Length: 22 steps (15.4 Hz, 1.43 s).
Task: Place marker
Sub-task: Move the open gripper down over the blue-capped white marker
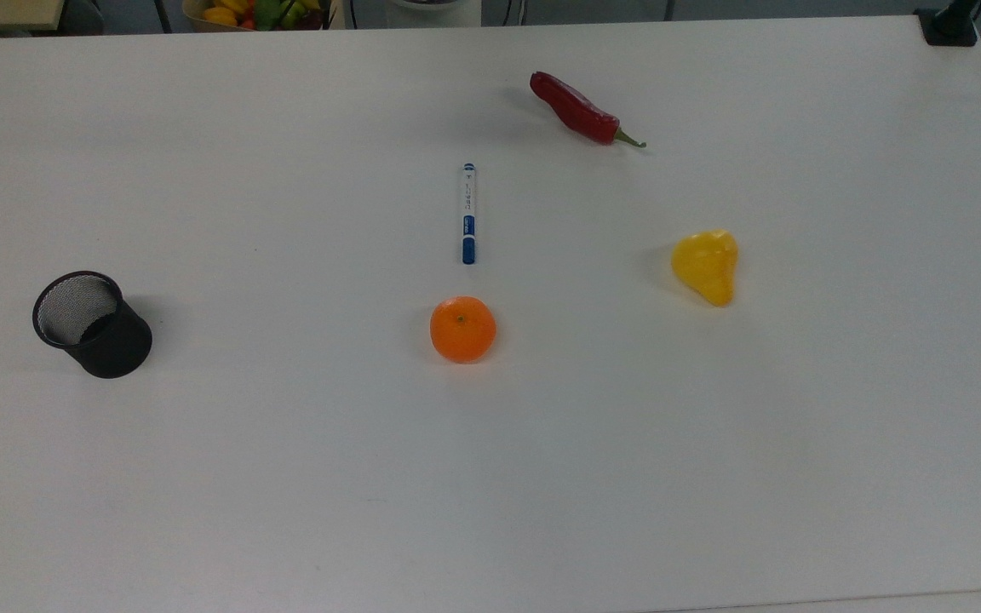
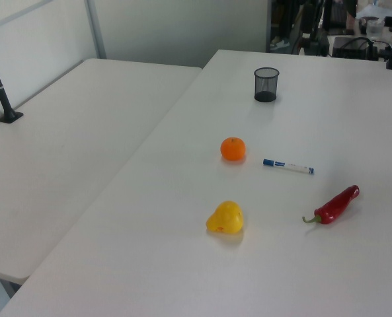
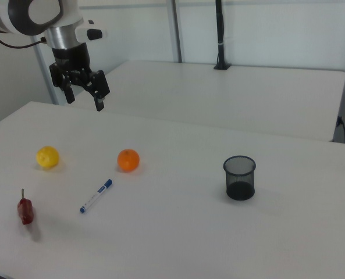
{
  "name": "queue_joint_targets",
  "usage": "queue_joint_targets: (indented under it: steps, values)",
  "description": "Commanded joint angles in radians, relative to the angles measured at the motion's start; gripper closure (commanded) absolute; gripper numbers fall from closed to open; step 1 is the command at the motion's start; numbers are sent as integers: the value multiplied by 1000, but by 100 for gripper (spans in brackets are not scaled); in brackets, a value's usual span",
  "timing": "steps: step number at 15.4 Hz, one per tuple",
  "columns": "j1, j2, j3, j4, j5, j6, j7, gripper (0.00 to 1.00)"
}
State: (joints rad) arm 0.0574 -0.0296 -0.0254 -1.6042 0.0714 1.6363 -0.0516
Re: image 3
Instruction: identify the white adjacent table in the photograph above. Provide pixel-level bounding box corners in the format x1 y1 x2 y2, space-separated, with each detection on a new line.
70 60 345 142

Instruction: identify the gray partition post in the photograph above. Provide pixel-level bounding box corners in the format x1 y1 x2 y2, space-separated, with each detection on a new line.
165 0 186 63

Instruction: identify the dark wall cable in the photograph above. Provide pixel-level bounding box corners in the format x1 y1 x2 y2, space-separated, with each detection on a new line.
336 115 345 144

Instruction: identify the red chili pepper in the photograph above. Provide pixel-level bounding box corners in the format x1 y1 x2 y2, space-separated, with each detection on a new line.
17 188 34 226

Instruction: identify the gray partition rail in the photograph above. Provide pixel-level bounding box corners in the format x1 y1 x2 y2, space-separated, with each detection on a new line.
79 2 345 11

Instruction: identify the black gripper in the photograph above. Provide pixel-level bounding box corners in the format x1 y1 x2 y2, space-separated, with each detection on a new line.
49 42 111 112

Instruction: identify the black mesh pen cup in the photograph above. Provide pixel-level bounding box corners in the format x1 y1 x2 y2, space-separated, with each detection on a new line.
222 155 257 201

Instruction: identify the thin brown robot cable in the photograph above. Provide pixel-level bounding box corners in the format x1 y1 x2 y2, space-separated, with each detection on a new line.
0 30 49 49

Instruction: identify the blue and white marker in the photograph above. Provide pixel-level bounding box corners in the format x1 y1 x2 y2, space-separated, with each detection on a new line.
79 178 113 214

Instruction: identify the orange mandarin fruit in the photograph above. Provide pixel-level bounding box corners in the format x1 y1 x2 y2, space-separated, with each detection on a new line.
117 149 140 173

